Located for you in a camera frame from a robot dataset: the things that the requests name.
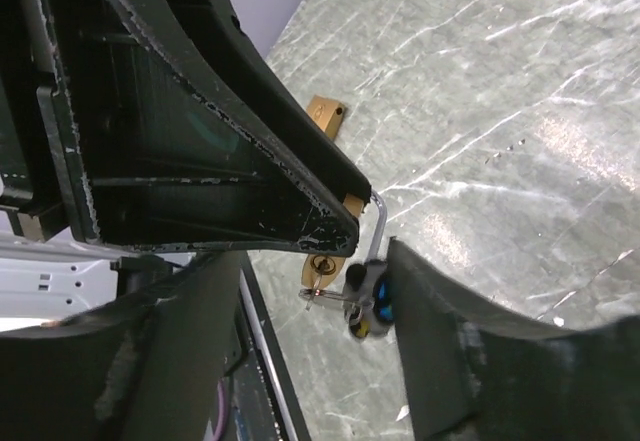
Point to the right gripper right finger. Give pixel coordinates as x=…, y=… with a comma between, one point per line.
x=474, y=370

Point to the small brass long-shackle padlock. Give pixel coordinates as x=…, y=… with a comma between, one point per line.
x=329, y=246

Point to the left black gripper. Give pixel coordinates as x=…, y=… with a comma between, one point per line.
x=47, y=117

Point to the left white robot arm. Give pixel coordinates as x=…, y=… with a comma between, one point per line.
x=44, y=280

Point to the large brass padlock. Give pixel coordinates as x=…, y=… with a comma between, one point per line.
x=327, y=114

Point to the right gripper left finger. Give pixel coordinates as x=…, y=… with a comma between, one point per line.
x=142, y=367

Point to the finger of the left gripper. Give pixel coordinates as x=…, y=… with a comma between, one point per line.
x=198, y=145

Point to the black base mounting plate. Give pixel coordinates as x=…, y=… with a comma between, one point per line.
x=256, y=398

